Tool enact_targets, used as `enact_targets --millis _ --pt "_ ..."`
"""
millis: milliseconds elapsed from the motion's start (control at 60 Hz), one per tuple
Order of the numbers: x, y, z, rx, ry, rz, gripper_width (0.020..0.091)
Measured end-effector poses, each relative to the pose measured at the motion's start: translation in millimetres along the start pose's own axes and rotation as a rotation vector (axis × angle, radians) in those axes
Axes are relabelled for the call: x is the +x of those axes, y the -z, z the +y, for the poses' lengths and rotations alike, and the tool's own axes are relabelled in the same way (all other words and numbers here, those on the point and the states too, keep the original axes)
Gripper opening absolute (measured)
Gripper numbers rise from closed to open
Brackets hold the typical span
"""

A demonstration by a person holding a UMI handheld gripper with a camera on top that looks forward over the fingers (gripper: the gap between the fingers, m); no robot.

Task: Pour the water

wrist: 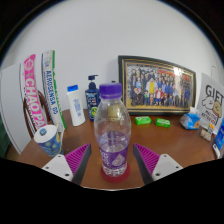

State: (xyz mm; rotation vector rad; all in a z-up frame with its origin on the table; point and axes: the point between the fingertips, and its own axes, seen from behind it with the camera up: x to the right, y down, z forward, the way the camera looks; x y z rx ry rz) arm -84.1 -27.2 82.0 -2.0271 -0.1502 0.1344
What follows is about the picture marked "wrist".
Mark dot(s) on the framed group photo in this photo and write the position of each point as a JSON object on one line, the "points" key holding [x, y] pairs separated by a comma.
{"points": [[156, 85]]}

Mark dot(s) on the small patterned pouch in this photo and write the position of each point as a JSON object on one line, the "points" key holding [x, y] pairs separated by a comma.
{"points": [[205, 134]]}

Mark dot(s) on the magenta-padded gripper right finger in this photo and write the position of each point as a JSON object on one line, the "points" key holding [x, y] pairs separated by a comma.
{"points": [[146, 159]]}

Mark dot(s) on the blue tissue pack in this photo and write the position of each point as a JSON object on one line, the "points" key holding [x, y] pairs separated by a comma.
{"points": [[190, 120]]}

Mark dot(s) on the colourful puzzle cube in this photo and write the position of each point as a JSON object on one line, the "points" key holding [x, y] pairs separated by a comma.
{"points": [[211, 127]]}

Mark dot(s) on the white bottle with blue cap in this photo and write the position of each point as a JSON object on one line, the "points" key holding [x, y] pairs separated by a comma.
{"points": [[76, 108]]}

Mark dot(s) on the blue detergent bottle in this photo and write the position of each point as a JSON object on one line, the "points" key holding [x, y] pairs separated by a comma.
{"points": [[220, 138]]}

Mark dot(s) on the dark blue pump bottle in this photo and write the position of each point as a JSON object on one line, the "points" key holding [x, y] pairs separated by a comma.
{"points": [[91, 100]]}

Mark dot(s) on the white green shuttlecock tube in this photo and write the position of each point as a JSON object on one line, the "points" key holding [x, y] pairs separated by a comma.
{"points": [[51, 90]]}

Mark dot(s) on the clear purple-capped water bottle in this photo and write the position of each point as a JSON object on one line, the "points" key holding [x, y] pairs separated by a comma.
{"points": [[112, 140]]}

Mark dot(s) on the green crate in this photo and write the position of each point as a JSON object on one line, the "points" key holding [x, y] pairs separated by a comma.
{"points": [[3, 140]]}

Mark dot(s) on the pink shuttlecock tube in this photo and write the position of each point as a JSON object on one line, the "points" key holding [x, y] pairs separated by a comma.
{"points": [[33, 96]]}

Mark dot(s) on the white refrigerator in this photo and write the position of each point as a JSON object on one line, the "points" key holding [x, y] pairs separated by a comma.
{"points": [[11, 106]]}

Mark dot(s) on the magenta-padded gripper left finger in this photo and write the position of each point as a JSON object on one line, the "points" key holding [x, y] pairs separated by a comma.
{"points": [[77, 159]]}

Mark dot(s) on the brown wooden chair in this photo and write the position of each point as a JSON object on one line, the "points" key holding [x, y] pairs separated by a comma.
{"points": [[28, 116]]}

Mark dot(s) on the white paper gift bag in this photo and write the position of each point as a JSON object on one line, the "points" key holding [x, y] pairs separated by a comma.
{"points": [[211, 103]]}

